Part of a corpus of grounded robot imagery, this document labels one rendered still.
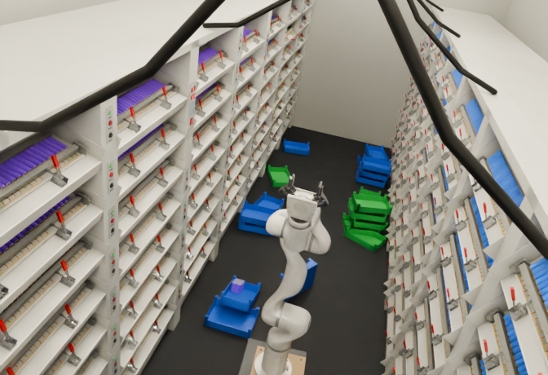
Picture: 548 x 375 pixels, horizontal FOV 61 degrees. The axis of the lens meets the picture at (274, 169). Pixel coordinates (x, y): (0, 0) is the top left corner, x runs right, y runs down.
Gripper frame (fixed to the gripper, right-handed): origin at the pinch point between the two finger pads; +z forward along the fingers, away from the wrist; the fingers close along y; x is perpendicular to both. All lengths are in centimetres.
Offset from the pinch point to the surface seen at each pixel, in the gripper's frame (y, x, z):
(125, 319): 69, -17, -97
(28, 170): 73, -35, 9
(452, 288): -63, 16, -49
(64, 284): 66, -43, -32
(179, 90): 71, 53, -15
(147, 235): 68, 8, -65
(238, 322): 32, 38, -169
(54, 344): 65, -55, -49
